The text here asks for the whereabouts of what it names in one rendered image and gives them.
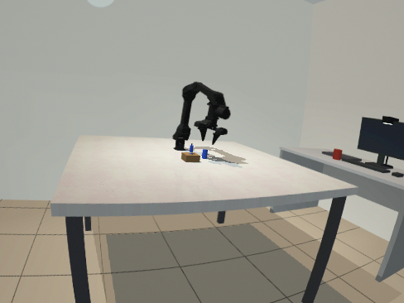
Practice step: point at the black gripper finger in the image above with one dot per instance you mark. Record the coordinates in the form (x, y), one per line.
(216, 136)
(203, 132)

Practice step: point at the brown wooden block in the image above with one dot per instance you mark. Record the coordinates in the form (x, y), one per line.
(187, 157)

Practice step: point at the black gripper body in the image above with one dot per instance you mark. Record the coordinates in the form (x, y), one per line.
(218, 130)

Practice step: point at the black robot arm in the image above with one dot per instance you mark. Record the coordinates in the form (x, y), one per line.
(217, 107)

